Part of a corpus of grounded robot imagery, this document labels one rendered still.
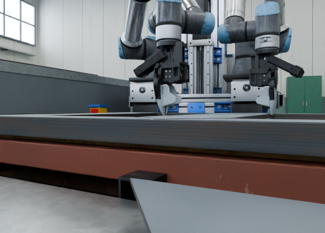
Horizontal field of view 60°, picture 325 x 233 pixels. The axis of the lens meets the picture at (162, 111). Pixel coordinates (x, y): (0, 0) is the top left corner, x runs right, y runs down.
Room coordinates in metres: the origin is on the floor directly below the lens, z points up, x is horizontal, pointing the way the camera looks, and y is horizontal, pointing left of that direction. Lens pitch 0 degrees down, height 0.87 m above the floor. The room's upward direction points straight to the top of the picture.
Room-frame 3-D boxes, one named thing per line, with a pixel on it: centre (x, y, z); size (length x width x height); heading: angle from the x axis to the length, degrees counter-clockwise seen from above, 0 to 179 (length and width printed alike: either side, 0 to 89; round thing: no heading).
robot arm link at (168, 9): (0.83, -0.02, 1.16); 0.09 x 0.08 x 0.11; 15
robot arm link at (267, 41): (0.93, -0.34, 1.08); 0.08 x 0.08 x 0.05
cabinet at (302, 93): (9.37, -4.69, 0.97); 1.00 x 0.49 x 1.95; 73
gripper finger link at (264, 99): (0.92, -0.34, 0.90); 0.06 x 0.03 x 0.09; 62
